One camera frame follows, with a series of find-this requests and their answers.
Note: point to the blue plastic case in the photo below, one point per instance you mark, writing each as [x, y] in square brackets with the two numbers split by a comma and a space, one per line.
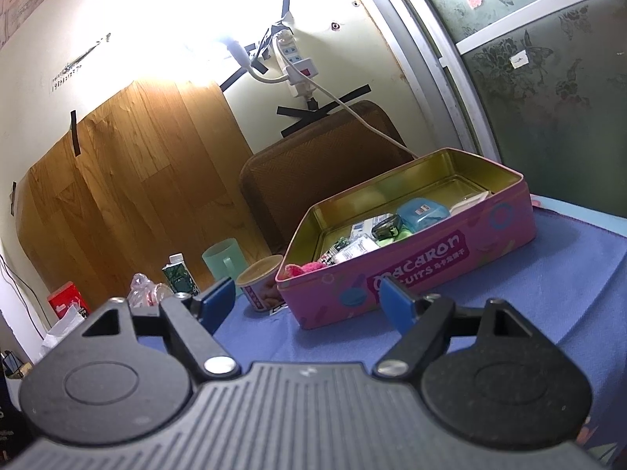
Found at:
[421, 213]

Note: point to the olive green pouch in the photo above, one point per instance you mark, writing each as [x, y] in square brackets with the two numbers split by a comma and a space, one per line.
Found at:
[387, 227]

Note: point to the sliding glass door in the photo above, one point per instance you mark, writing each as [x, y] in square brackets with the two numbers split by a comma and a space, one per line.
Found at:
[539, 83]

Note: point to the brown chair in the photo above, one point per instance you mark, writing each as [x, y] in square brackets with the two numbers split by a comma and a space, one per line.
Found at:
[318, 171]

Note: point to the green drink carton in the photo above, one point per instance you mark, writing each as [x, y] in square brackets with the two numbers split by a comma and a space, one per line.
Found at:
[179, 274]

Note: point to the teal plastic cup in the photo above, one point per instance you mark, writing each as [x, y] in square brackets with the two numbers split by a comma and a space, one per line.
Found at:
[223, 259]

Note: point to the white paper bag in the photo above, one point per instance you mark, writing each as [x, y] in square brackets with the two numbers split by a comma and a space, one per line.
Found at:
[63, 330]

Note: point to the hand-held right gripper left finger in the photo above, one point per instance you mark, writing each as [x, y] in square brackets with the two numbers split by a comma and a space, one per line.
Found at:
[215, 303]

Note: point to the light green cloth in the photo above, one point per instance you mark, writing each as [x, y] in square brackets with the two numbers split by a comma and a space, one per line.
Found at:
[394, 237]

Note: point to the red box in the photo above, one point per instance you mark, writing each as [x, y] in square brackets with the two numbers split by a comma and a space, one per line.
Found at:
[66, 298]

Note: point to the white marker tag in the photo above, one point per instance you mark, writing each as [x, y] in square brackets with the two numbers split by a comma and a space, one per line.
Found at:
[279, 308]

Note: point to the white power strip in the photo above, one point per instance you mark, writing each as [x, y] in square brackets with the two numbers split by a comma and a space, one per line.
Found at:
[299, 63]

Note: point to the peanut can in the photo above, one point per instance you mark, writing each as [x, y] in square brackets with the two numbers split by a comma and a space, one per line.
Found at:
[259, 286]

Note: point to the blue tablecloth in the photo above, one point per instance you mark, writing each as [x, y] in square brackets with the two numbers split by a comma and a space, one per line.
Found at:
[563, 279]

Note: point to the pink biscuit tin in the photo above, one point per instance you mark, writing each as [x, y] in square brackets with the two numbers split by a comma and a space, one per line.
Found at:
[441, 264]

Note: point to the wood pattern board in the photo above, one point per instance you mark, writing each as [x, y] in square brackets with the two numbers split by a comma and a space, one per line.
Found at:
[137, 181]

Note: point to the green patterned carton box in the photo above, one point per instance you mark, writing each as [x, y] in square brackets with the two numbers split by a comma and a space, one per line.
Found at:
[335, 248]

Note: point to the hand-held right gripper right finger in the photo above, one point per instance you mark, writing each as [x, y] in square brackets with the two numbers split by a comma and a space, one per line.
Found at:
[397, 303]

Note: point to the clear plastic packet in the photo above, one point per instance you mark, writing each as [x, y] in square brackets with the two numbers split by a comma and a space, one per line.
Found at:
[362, 246]

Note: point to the wall poster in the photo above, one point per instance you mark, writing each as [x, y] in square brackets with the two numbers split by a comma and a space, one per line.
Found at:
[24, 0]

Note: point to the black tape strip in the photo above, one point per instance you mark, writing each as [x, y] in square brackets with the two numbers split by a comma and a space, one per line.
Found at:
[76, 132]

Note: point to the bag of plastic cups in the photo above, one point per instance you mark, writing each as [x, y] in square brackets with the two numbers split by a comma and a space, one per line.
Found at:
[147, 291]

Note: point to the crossed black tape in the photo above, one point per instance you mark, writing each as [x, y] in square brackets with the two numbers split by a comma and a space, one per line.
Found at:
[303, 117]

